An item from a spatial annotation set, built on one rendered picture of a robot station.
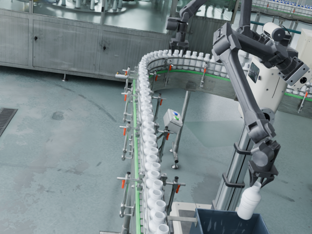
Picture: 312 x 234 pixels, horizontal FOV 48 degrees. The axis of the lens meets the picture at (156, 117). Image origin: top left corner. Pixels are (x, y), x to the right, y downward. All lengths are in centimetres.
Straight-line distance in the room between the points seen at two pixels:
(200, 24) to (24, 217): 507
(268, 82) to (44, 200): 196
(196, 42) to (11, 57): 348
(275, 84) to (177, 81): 140
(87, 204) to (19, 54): 276
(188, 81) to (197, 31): 371
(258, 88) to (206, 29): 500
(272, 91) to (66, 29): 343
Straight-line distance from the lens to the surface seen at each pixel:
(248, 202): 144
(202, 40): 696
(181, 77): 322
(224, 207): 245
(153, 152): 154
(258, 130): 131
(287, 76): 182
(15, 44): 511
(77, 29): 487
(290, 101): 332
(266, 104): 204
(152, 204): 132
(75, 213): 290
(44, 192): 308
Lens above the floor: 198
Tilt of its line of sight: 26 degrees down
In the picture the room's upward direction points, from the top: 11 degrees clockwise
